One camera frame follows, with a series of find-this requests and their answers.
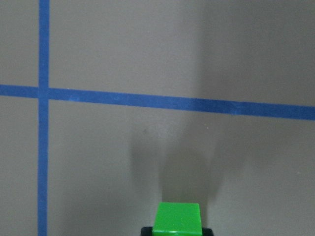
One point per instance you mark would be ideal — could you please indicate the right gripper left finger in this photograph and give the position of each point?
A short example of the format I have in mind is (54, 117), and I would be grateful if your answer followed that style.
(146, 231)

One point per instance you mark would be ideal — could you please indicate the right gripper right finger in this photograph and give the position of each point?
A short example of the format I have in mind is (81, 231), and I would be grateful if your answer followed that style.
(207, 232)

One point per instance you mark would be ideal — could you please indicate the green toy block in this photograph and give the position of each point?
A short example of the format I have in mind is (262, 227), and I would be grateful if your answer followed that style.
(177, 219)

